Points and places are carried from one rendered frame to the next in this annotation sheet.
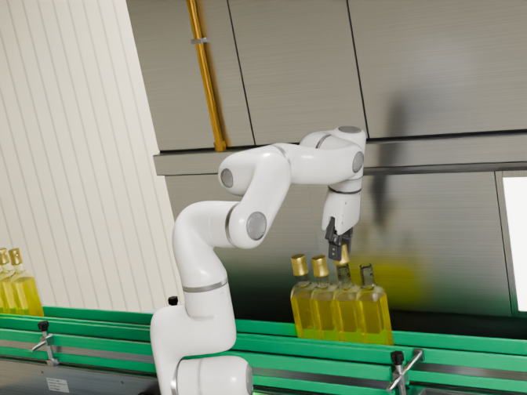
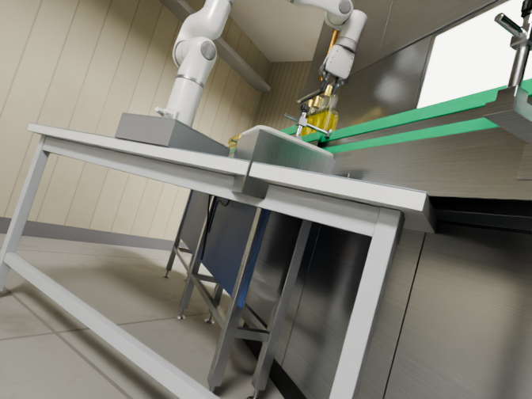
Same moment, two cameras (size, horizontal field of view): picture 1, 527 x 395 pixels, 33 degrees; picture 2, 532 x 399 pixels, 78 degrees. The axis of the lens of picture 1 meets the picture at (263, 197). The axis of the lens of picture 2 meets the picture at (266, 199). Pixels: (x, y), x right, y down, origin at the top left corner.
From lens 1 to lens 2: 164 cm
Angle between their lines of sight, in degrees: 38
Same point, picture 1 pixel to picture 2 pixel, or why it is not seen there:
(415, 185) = (386, 62)
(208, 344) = (199, 20)
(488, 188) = (424, 47)
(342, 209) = (333, 53)
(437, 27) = not seen: outside the picture
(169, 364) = (184, 35)
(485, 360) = (357, 128)
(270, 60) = not seen: hidden behind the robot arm
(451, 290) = not seen: hidden behind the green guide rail
